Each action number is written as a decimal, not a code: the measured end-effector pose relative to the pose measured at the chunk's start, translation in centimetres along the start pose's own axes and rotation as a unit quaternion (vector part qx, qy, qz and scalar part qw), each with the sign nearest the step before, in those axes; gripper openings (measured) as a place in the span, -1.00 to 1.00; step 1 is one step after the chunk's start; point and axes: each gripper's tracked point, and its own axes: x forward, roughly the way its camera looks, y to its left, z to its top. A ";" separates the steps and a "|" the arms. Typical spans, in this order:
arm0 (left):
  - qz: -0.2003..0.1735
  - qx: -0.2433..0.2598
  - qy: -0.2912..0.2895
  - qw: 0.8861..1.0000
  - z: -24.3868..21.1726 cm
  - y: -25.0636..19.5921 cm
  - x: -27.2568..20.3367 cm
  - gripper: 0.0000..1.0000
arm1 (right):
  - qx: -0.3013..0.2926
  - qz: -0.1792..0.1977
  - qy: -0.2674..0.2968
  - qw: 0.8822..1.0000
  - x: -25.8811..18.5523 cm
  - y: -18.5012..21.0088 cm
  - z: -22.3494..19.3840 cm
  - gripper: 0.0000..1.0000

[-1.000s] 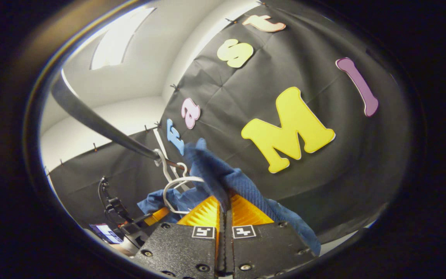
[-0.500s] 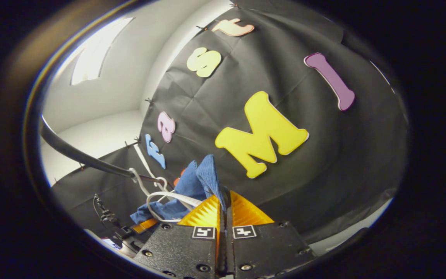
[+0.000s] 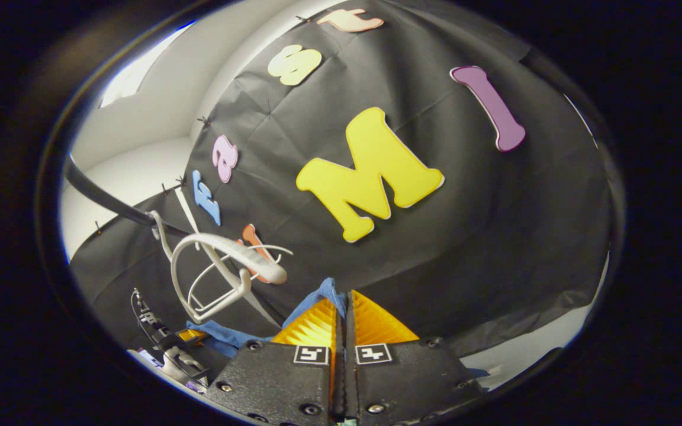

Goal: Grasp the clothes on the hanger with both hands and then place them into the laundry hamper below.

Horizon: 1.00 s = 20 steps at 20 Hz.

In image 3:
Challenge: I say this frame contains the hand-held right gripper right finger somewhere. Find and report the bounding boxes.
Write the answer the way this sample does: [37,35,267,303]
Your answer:
[346,290,487,426]

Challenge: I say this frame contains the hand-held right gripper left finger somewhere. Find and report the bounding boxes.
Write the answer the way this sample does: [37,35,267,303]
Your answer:
[208,296,345,426]

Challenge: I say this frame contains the blue button shirt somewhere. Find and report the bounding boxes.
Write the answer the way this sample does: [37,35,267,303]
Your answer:
[186,277,348,359]

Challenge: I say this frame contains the white plastic clothes hanger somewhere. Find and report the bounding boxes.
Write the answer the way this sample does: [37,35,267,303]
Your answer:
[150,210,288,325]
[187,244,294,314]

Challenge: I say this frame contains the black clothes rack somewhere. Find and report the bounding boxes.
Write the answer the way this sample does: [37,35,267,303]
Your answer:
[66,155,191,234]

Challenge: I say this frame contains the black backdrop cloth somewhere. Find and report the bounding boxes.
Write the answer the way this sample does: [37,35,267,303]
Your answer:
[69,0,617,359]

